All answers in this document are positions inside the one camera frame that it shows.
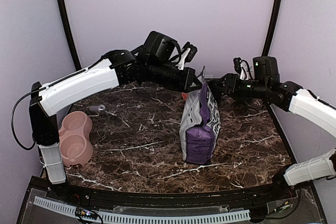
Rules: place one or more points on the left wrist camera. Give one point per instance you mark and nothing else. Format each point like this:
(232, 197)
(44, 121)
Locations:
(188, 53)

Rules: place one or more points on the black left frame post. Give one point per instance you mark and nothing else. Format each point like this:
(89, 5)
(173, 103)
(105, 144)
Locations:
(68, 34)

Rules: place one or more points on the black right frame post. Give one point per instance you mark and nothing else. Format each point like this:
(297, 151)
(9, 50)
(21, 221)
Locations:
(271, 27)

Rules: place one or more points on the white slotted cable duct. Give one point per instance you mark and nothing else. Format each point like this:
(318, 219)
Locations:
(147, 215)

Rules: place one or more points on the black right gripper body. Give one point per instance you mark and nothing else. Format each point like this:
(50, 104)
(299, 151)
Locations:
(236, 89)

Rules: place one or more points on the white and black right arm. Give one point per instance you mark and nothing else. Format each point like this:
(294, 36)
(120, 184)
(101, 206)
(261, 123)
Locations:
(263, 82)

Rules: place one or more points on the black frame post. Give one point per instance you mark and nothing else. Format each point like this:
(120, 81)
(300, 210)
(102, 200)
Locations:
(68, 34)
(271, 27)

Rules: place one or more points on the purple pet food bag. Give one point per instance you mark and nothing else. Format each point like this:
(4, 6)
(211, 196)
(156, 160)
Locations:
(200, 125)

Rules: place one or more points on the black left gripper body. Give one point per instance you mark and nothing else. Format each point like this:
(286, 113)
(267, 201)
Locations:
(175, 82)

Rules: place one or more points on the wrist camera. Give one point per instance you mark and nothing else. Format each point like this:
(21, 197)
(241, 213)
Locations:
(243, 68)
(188, 53)

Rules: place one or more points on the red patterned white bowl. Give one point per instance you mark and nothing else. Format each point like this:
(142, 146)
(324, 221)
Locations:
(184, 96)

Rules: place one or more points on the silver metal scoop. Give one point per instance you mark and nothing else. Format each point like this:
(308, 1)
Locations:
(98, 110)

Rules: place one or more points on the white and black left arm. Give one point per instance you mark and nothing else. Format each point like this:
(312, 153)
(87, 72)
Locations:
(159, 60)

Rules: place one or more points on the pink double pet bowl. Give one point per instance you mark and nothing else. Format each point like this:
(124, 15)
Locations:
(75, 146)

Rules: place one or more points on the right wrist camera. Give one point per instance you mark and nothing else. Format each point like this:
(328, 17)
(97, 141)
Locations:
(243, 68)

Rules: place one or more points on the black front table rail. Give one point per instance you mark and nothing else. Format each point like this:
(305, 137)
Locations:
(106, 199)

